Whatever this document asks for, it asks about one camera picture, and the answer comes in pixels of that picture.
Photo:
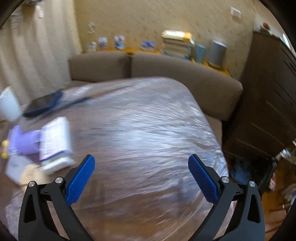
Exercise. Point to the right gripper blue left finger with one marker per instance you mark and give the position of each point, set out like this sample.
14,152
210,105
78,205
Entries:
77,179

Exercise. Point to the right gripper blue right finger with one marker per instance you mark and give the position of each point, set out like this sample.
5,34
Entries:
206,178

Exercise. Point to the white medicine box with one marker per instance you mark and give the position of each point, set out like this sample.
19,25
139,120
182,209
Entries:
55,148

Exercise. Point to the translucent white plastic box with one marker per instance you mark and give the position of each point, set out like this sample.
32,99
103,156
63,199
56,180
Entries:
20,169

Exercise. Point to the purple hair roller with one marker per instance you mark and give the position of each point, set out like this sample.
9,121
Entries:
21,143

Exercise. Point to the dark wooden cabinet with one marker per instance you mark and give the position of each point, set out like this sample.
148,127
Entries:
263,122

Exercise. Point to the dark blue smartphone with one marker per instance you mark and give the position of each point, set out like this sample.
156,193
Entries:
42,104

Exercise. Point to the brown sofa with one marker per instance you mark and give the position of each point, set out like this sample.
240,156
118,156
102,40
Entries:
216,93

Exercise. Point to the grey cylindrical speaker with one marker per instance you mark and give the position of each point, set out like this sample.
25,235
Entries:
217,54

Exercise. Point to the light blue box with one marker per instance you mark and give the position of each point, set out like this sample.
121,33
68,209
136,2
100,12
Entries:
200,52

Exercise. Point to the photo card far left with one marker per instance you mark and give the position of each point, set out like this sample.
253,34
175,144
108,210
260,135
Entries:
91,46

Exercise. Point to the photo card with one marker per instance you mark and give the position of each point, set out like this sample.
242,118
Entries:
119,42
102,43
91,46

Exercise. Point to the stack of books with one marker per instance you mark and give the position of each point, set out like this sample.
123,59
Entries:
178,44

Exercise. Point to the beige curtain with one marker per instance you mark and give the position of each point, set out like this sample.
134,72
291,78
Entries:
36,45

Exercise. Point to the photo card landscape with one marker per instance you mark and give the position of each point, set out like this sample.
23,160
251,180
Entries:
148,45

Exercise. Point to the white gold-handled mug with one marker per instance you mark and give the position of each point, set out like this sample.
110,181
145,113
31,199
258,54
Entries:
10,106

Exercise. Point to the white wall switch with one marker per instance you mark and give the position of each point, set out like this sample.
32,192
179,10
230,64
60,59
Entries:
236,13

